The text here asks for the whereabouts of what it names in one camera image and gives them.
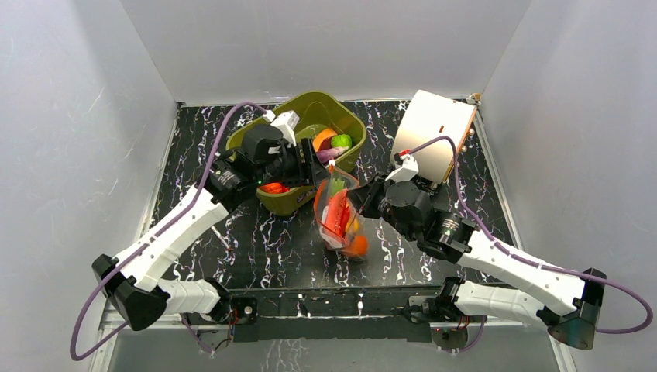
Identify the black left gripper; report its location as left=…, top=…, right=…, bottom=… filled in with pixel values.
left=257, top=139, right=330, bottom=189

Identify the yellow toy bell pepper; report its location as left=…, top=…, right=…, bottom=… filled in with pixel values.
left=345, top=216, right=360, bottom=234

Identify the red toy chili pepper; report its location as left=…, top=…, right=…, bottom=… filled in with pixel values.
left=323, top=189, right=349, bottom=237

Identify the clear zip bag orange zipper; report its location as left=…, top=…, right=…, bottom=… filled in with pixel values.
left=313, top=160, right=369, bottom=260

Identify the orange toy fruit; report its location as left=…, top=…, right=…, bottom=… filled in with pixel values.
left=340, top=235, right=369, bottom=259

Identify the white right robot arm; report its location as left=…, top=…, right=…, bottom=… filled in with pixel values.
left=346, top=179, right=605, bottom=350

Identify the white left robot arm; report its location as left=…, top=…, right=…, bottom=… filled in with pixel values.
left=92, top=125, right=329, bottom=331

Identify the purple toy eggplant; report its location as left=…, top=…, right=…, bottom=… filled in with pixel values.
left=316, top=146, right=349, bottom=164

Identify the orange toy papaya slice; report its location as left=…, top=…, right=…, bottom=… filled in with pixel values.
left=312, top=129, right=338, bottom=153

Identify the green toy lime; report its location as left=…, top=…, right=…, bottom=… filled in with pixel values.
left=330, top=134, right=353, bottom=150

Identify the red toy tomato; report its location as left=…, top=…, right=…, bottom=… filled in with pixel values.
left=259, top=182, right=290, bottom=195

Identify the olive green plastic bin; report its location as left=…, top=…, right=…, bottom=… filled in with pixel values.
left=256, top=91, right=367, bottom=216

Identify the white cylindrical appliance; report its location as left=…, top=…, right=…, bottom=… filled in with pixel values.
left=390, top=90, right=477, bottom=184

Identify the red white marker pen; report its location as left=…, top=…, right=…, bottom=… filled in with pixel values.
left=211, top=226, right=232, bottom=252

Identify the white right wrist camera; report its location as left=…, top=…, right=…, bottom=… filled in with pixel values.
left=385, top=150, right=419, bottom=182

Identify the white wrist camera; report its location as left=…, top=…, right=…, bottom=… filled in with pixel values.
left=263, top=110, right=300, bottom=147
left=385, top=150, right=419, bottom=182

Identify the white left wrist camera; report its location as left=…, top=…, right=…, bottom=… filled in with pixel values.
left=263, top=110, right=300, bottom=147

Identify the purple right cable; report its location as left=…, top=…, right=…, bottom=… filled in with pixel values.
left=395, top=135, right=654, bottom=336

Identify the purple cable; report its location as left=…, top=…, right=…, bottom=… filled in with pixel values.
left=69, top=101, right=270, bottom=361
left=395, top=135, right=654, bottom=336

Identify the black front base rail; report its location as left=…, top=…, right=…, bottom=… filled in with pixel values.
left=231, top=286, right=465, bottom=343

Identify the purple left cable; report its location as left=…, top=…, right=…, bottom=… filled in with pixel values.
left=69, top=101, right=270, bottom=361

